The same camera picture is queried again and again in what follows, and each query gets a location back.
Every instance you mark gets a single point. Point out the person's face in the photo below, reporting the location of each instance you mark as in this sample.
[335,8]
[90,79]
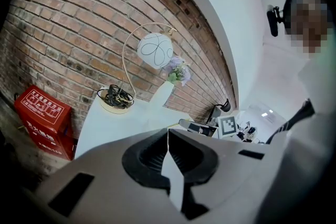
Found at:
[307,23]

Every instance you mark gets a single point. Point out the white globe gold table lamp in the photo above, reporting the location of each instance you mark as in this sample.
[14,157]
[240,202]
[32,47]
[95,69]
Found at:
[155,48]

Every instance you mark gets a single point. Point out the purple flower bunch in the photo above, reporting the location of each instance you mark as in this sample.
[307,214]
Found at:
[178,69]

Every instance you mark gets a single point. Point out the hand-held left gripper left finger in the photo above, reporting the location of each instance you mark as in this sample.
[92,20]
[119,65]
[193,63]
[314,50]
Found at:
[110,191]

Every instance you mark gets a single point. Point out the white table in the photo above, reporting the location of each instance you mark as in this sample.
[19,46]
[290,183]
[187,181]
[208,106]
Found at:
[110,126]

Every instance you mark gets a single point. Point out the black office chair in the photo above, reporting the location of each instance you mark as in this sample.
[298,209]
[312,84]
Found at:
[225,105]

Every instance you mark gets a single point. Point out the white vase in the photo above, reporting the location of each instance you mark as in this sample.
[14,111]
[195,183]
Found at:
[162,97]

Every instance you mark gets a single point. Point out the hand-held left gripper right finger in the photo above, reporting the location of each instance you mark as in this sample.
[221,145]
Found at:
[236,178]

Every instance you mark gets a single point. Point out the black head-worn camera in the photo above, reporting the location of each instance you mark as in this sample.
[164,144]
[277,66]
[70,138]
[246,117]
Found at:
[273,19]

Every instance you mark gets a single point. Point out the red fire equipment box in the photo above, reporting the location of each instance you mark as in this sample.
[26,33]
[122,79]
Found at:
[44,118]

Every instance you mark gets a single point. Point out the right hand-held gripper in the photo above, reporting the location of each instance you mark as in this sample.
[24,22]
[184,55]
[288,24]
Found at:
[228,127]

